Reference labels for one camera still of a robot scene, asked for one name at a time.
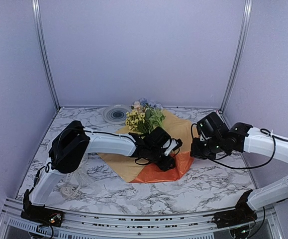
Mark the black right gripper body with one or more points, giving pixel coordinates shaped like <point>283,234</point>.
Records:
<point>205,151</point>

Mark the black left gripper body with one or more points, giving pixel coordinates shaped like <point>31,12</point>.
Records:
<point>161,164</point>

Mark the green leafy fake stem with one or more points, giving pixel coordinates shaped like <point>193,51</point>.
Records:
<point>153,118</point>

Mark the brown orange wrapping paper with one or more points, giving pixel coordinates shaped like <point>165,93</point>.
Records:
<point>155,167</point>

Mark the pink rose fake stem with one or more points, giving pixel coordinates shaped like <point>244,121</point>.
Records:
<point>137,106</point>

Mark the blue fake flower stem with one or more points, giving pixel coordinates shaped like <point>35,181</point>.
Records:
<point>150,104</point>

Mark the cream ribbon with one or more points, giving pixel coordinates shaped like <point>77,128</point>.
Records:
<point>70,191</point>

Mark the yellow daisy fake bunch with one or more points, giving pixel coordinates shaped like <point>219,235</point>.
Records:
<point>135,121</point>

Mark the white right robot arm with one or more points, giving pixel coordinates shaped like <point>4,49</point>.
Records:
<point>216,141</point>

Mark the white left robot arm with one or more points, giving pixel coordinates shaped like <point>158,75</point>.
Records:
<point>67,150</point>

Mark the grey ringed plate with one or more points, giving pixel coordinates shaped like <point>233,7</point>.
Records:
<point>116,114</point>

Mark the aluminium frame post right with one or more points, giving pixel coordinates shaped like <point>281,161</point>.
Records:
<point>245,23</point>

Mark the aluminium frame post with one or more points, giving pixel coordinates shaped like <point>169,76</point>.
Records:
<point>245,23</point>
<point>43,51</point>

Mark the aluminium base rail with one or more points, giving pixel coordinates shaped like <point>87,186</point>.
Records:
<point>80,225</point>

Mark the aluminium frame post left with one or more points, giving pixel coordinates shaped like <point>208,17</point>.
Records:
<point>43,51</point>

